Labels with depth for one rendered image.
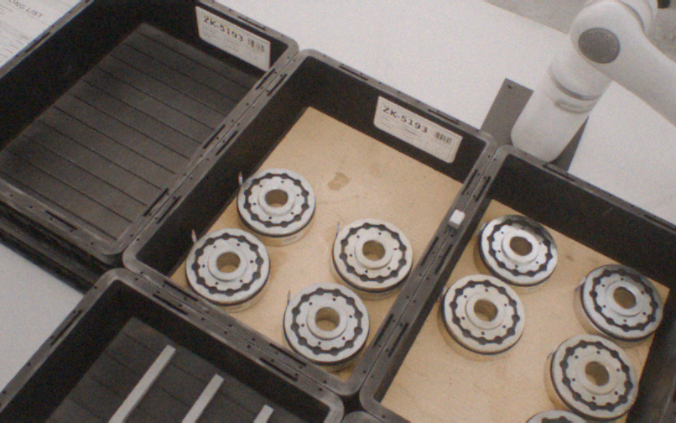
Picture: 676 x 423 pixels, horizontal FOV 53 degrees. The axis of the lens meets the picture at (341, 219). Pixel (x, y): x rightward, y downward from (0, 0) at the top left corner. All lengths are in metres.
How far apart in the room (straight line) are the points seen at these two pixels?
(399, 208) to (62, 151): 0.47
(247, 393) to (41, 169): 0.42
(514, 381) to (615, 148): 0.56
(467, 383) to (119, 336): 0.42
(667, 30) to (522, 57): 1.44
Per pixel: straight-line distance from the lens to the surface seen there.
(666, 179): 1.29
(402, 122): 0.94
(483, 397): 0.84
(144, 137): 1.00
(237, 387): 0.81
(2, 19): 1.40
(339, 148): 0.97
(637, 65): 0.98
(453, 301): 0.84
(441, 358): 0.84
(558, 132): 1.13
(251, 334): 0.72
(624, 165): 1.27
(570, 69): 1.05
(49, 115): 1.05
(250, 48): 1.01
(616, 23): 0.96
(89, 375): 0.84
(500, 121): 1.22
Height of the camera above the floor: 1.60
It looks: 59 degrees down
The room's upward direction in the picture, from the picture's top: 10 degrees clockwise
